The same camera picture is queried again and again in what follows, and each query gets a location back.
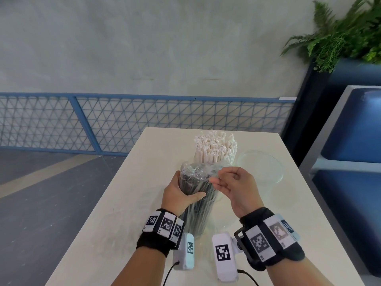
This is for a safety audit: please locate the person's right hand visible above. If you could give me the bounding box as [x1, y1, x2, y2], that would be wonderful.
[212, 167, 264, 218]

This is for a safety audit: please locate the person's left hand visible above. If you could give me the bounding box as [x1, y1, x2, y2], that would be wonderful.
[161, 171, 207, 217]

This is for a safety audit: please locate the bagged bundle of black straws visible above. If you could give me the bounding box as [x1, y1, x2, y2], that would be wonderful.
[180, 161, 223, 237]

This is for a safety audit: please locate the person's left forearm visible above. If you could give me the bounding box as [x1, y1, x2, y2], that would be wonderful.
[110, 246, 167, 286]

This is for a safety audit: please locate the person's right forearm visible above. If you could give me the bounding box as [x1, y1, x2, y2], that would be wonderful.
[264, 254, 316, 286]

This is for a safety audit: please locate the bundle of white wrapped straws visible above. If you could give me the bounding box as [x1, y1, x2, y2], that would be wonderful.
[193, 130, 239, 168]

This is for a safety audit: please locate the black left wristband with markers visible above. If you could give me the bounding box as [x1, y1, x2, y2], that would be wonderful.
[136, 209, 186, 259]

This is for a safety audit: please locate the black wristband with markers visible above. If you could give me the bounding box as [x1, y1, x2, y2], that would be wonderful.
[234, 207, 305, 272]
[136, 209, 186, 259]

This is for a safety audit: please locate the black right wristband with markers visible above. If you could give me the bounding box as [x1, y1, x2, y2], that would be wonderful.
[234, 207, 305, 272]

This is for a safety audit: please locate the blue metal mesh fence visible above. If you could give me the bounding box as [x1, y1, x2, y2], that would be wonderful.
[0, 92, 297, 157]

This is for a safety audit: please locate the dark blue planter box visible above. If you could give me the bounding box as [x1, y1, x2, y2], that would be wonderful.
[281, 58, 381, 168]

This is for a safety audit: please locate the blue cushioned bench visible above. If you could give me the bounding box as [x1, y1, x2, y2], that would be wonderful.
[299, 85, 381, 277]

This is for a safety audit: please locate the green fern plant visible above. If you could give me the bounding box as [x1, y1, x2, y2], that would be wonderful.
[280, 0, 381, 74]

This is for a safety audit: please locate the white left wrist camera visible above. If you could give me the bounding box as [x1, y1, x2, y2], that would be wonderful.
[173, 232, 195, 271]

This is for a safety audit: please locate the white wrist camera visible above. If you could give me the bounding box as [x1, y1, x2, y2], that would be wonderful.
[173, 232, 195, 271]
[212, 232, 239, 282]

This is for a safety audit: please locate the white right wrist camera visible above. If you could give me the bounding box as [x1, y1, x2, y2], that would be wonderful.
[212, 232, 239, 282]

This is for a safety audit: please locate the black left camera cable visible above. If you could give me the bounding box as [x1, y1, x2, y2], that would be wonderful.
[162, 261, 180, 286]

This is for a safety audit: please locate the black camera cable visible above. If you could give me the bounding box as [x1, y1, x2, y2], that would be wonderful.
[162, 261, 180, 286]
[238, 270, 260, 286]

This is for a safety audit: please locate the black right camera cable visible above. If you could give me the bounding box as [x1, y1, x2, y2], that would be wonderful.
[238, 270, 260, 286]

